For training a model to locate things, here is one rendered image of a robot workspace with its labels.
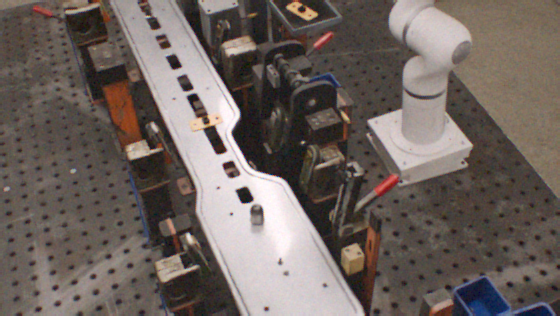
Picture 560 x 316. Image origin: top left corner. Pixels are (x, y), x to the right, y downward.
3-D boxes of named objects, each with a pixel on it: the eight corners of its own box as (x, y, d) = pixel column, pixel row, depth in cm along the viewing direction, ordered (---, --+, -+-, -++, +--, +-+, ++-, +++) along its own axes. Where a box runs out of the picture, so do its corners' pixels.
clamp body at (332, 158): (296, 245, 179) (294, 149, 152) (334, 231, 182) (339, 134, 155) (311, 272, 173) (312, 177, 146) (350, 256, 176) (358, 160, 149)
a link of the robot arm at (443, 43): (425, 64, 187) (429, -8, 170) (474, 97, 176) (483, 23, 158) (393, 83, 183) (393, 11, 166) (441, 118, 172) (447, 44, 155)
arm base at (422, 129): (439, 104, 202) (443, 56, 189) (466, 146, 189) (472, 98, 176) (380, 119, 201) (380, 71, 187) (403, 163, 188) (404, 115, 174)
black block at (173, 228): (167, 290, 171) (147, 220, 150) (206, 275, 174) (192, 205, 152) (176, 315, 166) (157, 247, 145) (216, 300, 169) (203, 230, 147)
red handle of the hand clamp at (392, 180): (331, 215, 139) (390, 167, 136) (336, 218, 141) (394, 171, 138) (340, 229, 137) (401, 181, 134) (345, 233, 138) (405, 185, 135)
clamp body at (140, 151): (139, 229, 185) (113, 142, 159) (181, 215, 188) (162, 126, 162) (149, 254, 179) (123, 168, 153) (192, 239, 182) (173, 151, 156)
